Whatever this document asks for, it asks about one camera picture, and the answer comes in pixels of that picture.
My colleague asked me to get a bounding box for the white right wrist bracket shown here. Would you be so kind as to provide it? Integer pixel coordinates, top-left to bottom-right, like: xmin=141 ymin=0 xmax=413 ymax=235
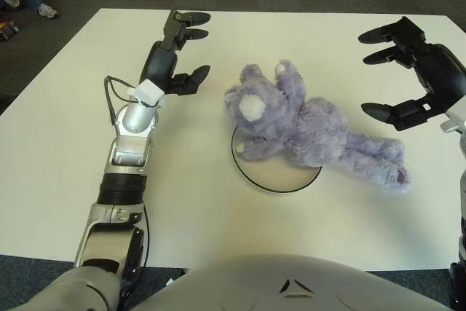
xmin=439 ymin=96 xmax=466 ymax=133

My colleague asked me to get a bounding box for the dark object on floor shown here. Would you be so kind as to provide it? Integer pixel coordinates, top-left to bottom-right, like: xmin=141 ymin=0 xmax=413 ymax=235
xmin=0 ymin=19 xmax=21 ymax=41

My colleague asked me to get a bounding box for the white sneaker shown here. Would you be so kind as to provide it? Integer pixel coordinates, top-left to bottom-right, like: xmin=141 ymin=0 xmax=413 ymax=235
xmin=36 ymin=3 xmax=60 ymax=20

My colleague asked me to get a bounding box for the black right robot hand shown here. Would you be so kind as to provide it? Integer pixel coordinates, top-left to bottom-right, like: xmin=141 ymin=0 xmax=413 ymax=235
xmin=358 ymin=15 xmax=466 ymax=133

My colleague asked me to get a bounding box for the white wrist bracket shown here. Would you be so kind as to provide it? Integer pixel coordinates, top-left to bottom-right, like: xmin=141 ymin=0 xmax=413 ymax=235
xmin=125 ymin=79 xmax=165 ymax=108
xmin=439 ymin=96 xmax=466 ymax=133

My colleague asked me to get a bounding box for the purple plush teddy bear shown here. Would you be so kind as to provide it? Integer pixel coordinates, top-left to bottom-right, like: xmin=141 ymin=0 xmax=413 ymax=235
xmin=222 ymin=58 xmax=414 ymax=195

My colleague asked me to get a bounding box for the silver robot torso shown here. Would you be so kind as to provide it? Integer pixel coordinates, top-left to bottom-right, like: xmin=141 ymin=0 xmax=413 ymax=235
xmin=134 ymin=252 xmax=449 ymax=311

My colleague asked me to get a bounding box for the white plate black rim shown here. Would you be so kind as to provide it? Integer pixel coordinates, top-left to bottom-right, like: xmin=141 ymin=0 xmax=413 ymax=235
xmin=230 ymin=125 xmax=323 ymax=194

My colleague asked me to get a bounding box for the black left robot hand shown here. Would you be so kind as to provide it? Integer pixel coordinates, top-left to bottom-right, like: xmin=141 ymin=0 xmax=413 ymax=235
xmin=140 ymin=9 xmax=212 ymax=96

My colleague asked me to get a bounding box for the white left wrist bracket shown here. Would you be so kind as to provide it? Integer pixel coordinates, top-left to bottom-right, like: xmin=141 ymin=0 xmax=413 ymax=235
xmin=125 ymin=79 xmax=165 ymax=108

